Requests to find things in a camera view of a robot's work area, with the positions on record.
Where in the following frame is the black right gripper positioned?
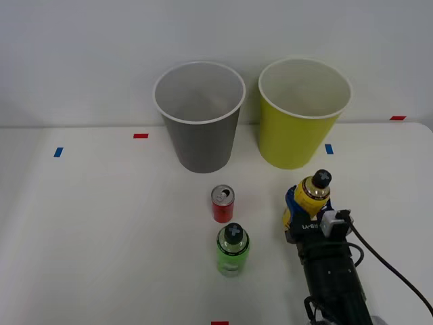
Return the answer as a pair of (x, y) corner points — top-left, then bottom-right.
(284, 184), (349, 253)

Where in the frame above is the yellow plastic bottle black cap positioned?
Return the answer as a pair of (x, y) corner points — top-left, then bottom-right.
(282, 169), (333, 234)

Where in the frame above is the yellow-green plastic waste bin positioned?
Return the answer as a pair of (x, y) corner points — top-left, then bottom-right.
(258, 58), (353, 171)

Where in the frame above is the red drink can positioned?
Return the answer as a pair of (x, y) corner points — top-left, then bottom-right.
(210, 184), (235, 224)

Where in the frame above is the green plastic bottle black cap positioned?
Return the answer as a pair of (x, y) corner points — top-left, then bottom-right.
(215, 222), (251, 278)

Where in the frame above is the grey plastic waste bin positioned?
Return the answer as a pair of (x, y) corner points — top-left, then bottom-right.
(152, 60), (247, 174)

